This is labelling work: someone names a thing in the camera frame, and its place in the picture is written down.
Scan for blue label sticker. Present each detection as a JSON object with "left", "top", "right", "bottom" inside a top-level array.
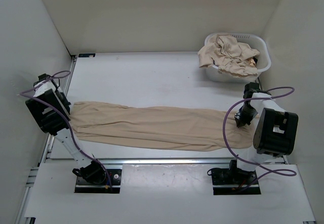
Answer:
[{"left": 78, "top": 53, "right": 96, "bottom": 58}]

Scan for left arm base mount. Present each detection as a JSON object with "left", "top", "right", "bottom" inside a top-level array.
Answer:
[{"left": 74, "top": 168, "right": 122, "bottom": 194}]

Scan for beige clothes pile in basket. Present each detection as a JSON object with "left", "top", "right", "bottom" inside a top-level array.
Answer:
[{"left": 198, "top": 33, "right": 260, "bottom": 78}]

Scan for beige trousers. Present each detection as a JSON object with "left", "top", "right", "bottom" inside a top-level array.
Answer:
[{"left": 70, "top": 101, "right": 253, "bottom": 152}]

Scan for front aluminium rail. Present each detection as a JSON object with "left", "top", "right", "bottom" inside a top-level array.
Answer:
[{"left": 100, "top": 158, "right": 232, "bottom": 165}]

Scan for white plastic laundry basket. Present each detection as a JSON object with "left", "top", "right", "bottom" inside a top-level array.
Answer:
[{"left": 205, "top": 32, "right": 271, "bottom": 84}]

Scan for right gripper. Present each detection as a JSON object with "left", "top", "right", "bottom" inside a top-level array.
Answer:
[{"left": 234, "top": 103, "right": 258, "bottom": 127}]

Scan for right aluminium rail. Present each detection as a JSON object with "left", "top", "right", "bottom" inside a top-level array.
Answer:
[{"left": 255, "top": 77, "right": 288, "bottom": 164}]

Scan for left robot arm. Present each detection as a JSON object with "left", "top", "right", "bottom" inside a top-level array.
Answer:
[{"left": 20, "top": 71, "right": 109, "bottom": 185}]

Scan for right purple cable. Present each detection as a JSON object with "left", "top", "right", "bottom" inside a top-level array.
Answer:
[{"left": 222, "top": 86, "right": 297, "bottom": 192}]

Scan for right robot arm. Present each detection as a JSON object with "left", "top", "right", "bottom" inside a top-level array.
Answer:
[{"left": 227, "top": 82, "right": 299, "bottom": 184}]

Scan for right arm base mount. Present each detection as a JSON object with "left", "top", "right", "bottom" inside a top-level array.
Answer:
[{"left": 207, "top": 168, "right": 261, "bottom": 196}]

